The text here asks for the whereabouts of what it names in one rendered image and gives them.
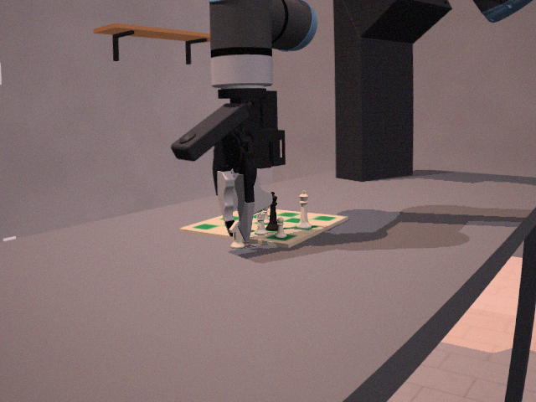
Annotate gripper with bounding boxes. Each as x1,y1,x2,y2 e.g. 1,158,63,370
213,88,286,241

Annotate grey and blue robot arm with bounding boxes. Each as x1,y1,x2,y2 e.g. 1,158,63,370
171,0,533,161

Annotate green and cream chessboard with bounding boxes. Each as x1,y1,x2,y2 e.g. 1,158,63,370
179,209,348,248

